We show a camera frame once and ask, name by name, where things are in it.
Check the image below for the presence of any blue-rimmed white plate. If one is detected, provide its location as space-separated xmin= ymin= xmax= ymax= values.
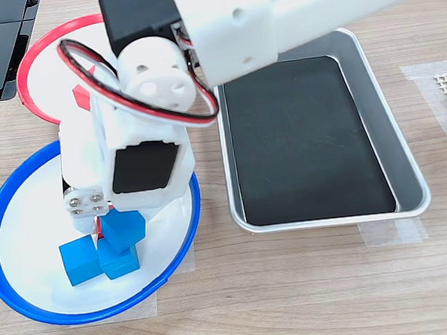
xmin=0 ymin=126 xmax=213 ymax=333

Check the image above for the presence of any blue cube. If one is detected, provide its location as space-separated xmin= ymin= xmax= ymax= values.
xmin=96 ymin=235 xmax=142 ymax=282
xmin=58 ymin=233 xmax=103 ymax=288
xmin=99 ymin=205 xmax=150 ymax=256

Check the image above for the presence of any black mat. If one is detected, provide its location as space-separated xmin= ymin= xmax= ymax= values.
xmin=220 ymin=50 xmax=398 ymax=229

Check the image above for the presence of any steel tray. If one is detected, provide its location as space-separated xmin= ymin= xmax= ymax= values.
xmin=208 ymin=20 xmax=434 ymax=238

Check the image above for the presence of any red-rimmed white plate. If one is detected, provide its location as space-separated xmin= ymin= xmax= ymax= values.
xmin=10 ymin=12 xmax=125 ymax=129

